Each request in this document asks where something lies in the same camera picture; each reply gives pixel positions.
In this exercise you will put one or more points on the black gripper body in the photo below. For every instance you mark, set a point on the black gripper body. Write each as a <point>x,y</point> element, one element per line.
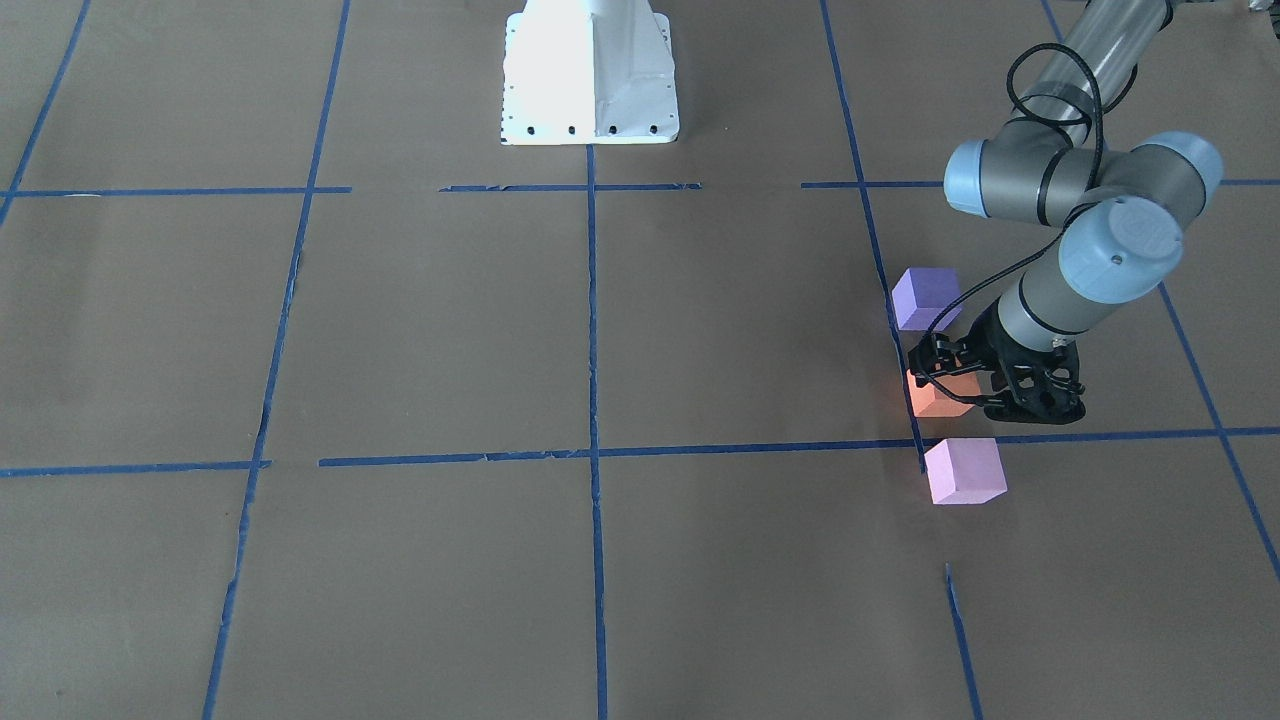
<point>981,341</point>

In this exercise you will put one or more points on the orange foam cube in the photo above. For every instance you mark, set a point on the orange foam cube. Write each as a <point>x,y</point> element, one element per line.
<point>928,402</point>

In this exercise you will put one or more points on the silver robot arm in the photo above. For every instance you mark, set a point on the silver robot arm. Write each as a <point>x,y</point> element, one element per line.
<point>1121,216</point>

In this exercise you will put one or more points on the purple foam cube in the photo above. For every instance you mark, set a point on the purple foam cube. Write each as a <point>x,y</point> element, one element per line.
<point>921,294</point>

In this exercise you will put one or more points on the pink foam cube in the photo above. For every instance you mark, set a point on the pink foam cube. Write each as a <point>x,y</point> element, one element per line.
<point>965,471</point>

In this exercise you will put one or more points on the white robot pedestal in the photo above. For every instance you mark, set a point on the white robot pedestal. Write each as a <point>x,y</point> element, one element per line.
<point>588,73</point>

